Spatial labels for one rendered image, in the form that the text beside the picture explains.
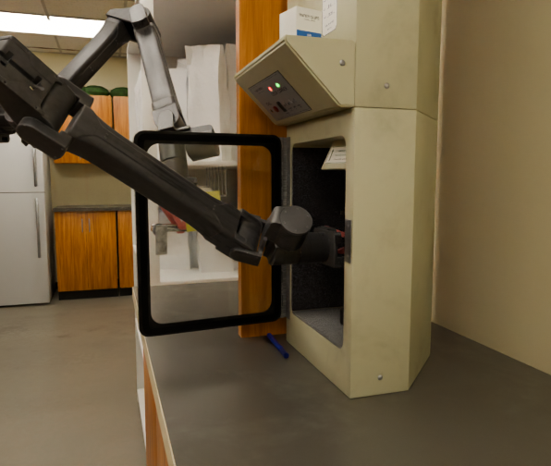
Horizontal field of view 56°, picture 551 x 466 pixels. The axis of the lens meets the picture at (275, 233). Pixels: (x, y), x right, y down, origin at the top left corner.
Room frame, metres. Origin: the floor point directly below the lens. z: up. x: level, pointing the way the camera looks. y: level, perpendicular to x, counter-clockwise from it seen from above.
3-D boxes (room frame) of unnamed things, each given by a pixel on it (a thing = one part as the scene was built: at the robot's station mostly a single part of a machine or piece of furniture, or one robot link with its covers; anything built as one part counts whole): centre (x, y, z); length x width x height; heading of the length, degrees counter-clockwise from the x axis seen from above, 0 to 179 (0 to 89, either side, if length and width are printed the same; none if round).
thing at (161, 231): (0.99, 0.22, 1.18); 0.02 x 0.02 x 0.06; 24
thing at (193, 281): (1.04, 0.13, 1.19); 0.30 x 0.01 x 0.40; 114
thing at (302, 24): (0.88, -0.04, 1.54); 0.05 x 0.05 x 0.06; 32
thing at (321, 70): (0.95, -0.02, 1.46); 0.32 x 0.11 x 0.10; 18
